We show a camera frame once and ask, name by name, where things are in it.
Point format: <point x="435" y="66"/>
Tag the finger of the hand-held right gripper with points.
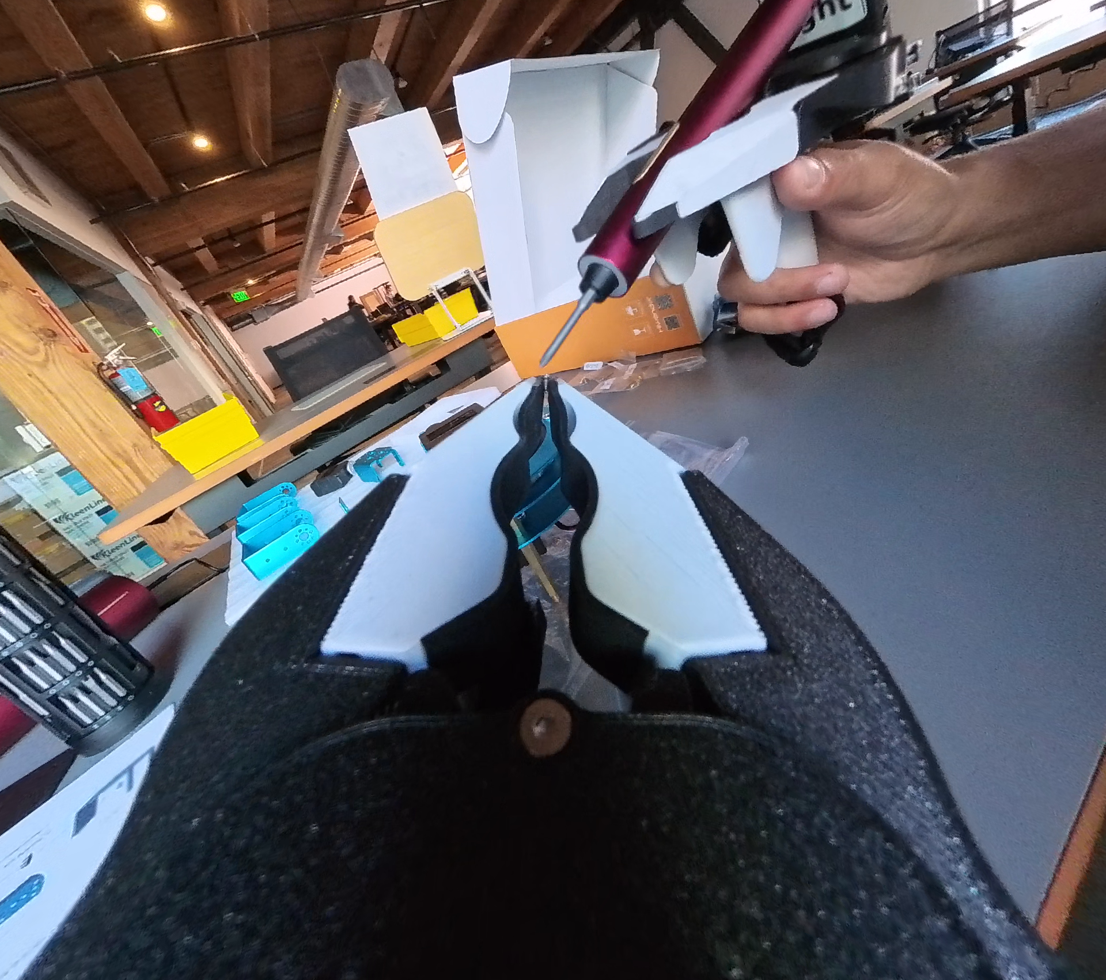
<point x="734" y="146"/>
<point x="609" y="198"/>

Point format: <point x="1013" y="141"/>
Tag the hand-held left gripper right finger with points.
<point x="639" y="539"/>

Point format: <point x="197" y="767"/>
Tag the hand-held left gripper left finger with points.
<point x="432" y="548"/>

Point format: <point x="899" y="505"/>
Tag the red electric screwdriver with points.
<point x="734" y="66"/>

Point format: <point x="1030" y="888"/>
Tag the blue toy robot arm base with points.
<point x="543" y="509"/>

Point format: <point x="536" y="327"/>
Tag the person's right forearm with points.
<point x="1037" y="203"/>

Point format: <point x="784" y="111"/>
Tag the far work desk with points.
<point x="1037" y="60"/>

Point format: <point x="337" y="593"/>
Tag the grey desk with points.
<point x="907" y="522"/>

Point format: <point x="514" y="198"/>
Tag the person's right hand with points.
<point x="890" y="228"/>

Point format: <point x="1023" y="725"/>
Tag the white and orange cardboard box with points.
<point x="562" y="220"/>

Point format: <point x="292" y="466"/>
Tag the clear plastic bag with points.
<point x="700" y="453"/>

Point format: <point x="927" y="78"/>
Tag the black servo motor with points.
<point x="330" y="482"/>

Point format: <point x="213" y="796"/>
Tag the small clear screw bags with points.
<point x="639" y="374"/>

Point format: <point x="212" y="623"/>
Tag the small yellow bin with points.
<point x="458" y="306"/>
<point x="415" y="330"/>

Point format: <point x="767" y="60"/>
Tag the yellow and white cardboard panel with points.
<point x="428" y="246"/>

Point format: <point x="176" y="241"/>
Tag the white foam tray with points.
<point x="250" y="607"/>

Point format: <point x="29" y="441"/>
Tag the wooden table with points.
<point x="259" y="449"/>

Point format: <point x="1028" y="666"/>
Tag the dark screen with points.
<point x="324" y="349"/>

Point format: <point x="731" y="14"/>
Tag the large yellow bin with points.
<point x="207" y="436"/>

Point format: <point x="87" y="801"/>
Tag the red fire extinguisher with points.
<point x="155" y="406"/>

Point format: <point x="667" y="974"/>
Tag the dark red case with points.
<point x="121" y="604"/>

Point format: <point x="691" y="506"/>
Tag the printed window sign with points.
<point x="60" y="514"/>

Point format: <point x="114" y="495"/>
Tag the black screwdriver bit holder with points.
<point x="52" y="652"/>

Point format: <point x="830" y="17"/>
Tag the wooden pillar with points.
<point x="60" y="393"/>

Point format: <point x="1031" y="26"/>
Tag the round ceiling lamp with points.
<point x="155" y="11"/>
<point x="200" y="142"/>

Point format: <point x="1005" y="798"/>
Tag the printed instruction sheet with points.
<point x="52" y="850"/>

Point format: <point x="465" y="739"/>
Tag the blue U-shaped bracket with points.
<point x="376" y="466"/>

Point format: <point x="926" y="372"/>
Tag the blue servo bracket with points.
<point x="276" y="539"/>
<point x="275" y="495"/>
<point x="289" y="561"/>
<point x="272" y="518"/>

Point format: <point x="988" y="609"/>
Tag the white metal frame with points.
<point x="445" y="306"/>

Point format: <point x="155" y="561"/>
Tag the silver air duct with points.
<point x="346" y="159"/>

